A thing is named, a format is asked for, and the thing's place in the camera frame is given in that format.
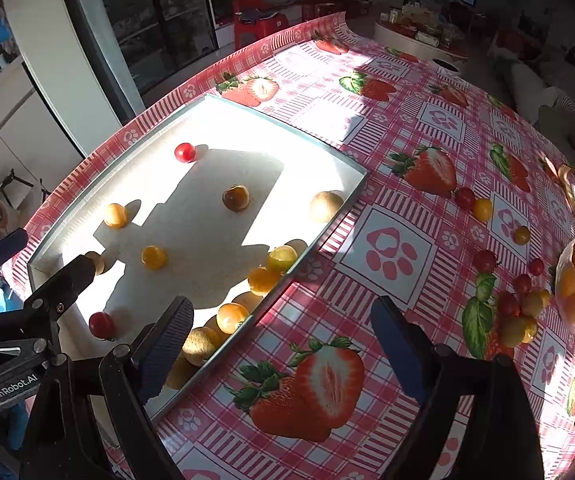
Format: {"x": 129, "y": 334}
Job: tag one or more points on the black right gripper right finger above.
{"x": 426, "y": 376}

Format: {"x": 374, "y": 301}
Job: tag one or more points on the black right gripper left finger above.
{"x": 132, "y": 375}

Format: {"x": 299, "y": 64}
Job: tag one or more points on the dark red tomato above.
{"x": 485, "y": 261}
{"x": 102, "y": 326}

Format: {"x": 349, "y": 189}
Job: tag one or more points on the tan round fruit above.
{"x": 115, "y": 216}

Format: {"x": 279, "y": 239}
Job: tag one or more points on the yellow cherry tomato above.
{"x": 154, "y": 257}

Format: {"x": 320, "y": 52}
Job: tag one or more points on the yellow orange tomato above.
{"x": 262, "y": 280}

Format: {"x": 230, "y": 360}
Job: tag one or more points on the green kiwi-like fruit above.
{"x": 324, "y": 205}

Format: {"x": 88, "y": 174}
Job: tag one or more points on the dark green brown tomato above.
{"x": 236, "y": 198}

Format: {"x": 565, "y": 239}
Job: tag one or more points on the red cherry tomato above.
{"x": 185, "y": 152}

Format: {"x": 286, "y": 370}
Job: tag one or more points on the orange cherry tomato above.
{"x": 231, "y": 316}

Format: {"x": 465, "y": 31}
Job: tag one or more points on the tan fruit at tray edge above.
{"x": 200, "y": 345}

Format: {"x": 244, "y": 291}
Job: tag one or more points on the small orange tomato far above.
{"x": 521, "y": 236}

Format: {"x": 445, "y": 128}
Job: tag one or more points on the yellow tomato far row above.
{"x": 482, "y": 209}

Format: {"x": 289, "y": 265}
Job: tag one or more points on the red tomato far row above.
{"x": 464, "y": 198}

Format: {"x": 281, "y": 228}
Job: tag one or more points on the white rectangular tray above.
{"x": 179, "y": 207}

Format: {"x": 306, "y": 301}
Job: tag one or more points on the white sofa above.
{"x": 544, "y": 97}

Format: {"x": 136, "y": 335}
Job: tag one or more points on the round coffee table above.
{"x": 422, "y": 33}

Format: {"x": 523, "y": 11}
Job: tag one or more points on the red plastic stool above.
{"x": 256, "y": 19}

